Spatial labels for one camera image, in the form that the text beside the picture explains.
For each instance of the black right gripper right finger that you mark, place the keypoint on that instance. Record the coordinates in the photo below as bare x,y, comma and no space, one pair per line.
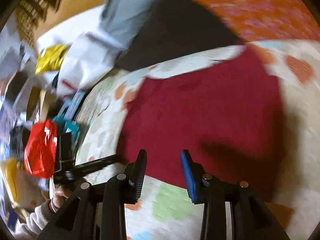
230,211

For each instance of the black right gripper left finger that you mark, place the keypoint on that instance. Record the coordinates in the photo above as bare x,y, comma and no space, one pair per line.
98,211

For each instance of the maroon red small garment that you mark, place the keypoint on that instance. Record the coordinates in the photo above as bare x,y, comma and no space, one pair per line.
229,116

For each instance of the grey sweater left forearm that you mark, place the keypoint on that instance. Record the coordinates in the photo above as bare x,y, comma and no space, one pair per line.
36,222

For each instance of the person's left hand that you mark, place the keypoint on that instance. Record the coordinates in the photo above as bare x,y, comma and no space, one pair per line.
60,195

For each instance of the red plastic bag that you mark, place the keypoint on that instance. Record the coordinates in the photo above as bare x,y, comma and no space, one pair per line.
40,151

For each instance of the blue patterned box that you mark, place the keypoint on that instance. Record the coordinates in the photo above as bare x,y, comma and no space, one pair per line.
70,106

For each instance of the quilted patchwork heart bedspread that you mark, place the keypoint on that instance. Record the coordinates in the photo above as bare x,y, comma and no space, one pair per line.
165,211

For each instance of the yellow plastic bag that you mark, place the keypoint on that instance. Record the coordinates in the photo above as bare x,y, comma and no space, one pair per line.
51,58

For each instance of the white plastic bag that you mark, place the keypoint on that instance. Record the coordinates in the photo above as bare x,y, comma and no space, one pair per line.
91,56

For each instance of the wooden slatted headboard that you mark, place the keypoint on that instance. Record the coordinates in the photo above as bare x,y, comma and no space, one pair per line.
28,15

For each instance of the grey-blue folded cloth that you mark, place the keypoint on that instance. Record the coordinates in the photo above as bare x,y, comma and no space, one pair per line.
123,19

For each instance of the black folded cloth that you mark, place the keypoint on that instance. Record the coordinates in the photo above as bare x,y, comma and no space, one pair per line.
174,29

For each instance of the orange floral fabric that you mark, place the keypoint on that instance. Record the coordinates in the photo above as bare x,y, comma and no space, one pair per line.
256,20

